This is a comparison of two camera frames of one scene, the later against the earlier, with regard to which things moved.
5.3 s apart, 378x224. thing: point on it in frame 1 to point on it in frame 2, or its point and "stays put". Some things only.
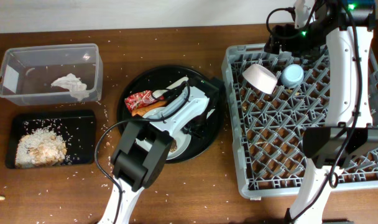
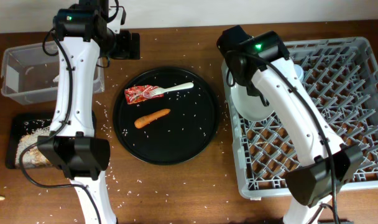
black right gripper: [288, 32] to [253, 91]
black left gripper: [199, 132] to [131, 50]
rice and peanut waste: [40, 147] stays put
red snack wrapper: [141, 98] to [136, 94]
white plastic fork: [178, 83] to [152, 91]
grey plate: [182, 139] to [252, 106]
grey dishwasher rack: [275, 98] stays put
